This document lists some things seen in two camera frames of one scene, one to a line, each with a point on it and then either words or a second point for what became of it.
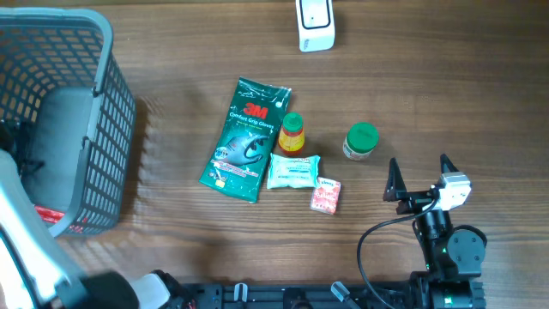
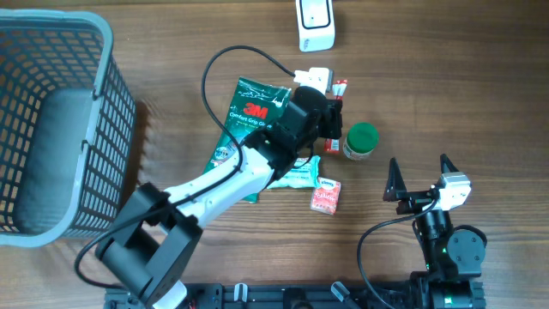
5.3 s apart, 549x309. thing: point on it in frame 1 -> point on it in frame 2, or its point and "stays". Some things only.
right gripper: [395, 190] stays
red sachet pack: [49, 215] -> [333, 145]
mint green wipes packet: [292, 171] stays
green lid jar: [359, 141] stays
